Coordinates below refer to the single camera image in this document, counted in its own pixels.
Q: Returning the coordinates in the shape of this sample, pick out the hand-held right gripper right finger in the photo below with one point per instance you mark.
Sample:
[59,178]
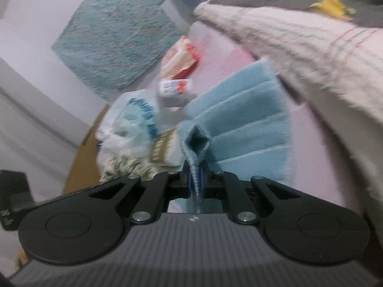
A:
[209,187]

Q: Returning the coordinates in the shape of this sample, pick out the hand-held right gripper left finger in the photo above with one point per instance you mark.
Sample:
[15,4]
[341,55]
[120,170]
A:
[183,187]

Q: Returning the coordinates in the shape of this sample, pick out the gold tissue pack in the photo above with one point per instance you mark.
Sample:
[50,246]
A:
[164,149]

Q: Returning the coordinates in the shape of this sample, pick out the teal towel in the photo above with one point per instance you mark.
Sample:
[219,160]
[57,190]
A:
[245,125]

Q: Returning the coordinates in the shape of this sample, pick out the brown cardboard box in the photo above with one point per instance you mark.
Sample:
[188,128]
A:
[80,167]

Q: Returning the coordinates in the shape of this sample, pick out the small white carton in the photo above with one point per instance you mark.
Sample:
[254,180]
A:
[176,92]

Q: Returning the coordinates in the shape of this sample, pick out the green floral fabric scrunchie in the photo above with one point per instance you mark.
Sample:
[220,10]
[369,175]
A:
[122,167]

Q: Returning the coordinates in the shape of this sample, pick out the white knotted plastic bag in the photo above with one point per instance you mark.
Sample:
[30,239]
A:
[125,125]

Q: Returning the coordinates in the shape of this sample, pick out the pink wet wipes packet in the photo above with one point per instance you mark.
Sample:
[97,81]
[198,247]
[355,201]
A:
[179,56]

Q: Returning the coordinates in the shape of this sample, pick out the teal floral wall cloth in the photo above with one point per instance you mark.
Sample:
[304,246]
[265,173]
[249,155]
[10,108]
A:
[113,36]

